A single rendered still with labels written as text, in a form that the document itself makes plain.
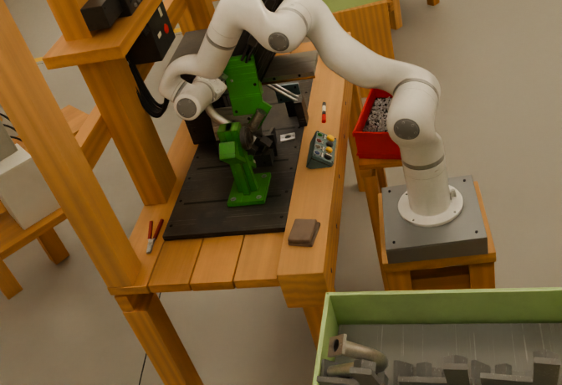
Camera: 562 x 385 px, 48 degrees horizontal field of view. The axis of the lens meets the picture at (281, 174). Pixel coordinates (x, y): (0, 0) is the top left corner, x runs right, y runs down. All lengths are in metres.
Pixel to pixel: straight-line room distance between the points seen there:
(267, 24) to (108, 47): 0.50
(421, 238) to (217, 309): 1.47
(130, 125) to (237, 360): 1.22
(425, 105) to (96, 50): 0.92
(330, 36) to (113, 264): 0.93
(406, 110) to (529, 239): 1.62
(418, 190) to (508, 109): 2.17
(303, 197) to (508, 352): 0.81
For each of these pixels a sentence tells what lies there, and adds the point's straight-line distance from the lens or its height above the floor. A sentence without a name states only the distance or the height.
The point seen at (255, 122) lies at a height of 1.06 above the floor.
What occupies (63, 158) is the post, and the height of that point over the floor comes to 1.38.
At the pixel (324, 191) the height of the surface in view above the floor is 0.90.
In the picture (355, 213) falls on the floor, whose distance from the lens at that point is 3.35.
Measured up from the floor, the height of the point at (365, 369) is 1.15.
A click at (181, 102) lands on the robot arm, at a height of 1.33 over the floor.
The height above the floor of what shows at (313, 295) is 0.80.
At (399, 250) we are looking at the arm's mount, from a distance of 1.85.
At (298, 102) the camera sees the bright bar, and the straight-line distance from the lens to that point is 2.37.
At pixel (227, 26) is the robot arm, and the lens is 1.72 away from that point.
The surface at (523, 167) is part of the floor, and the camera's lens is 3.52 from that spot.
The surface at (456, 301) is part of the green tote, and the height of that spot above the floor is 0.93.
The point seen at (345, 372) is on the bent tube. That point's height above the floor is 0.99.
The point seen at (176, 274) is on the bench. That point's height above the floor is 0.88.
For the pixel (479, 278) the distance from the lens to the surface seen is 1.97.
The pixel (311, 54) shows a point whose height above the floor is 1.13.
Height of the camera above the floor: 2.22
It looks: 36 degrees down
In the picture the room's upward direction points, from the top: 16 degrees counter-clockwise
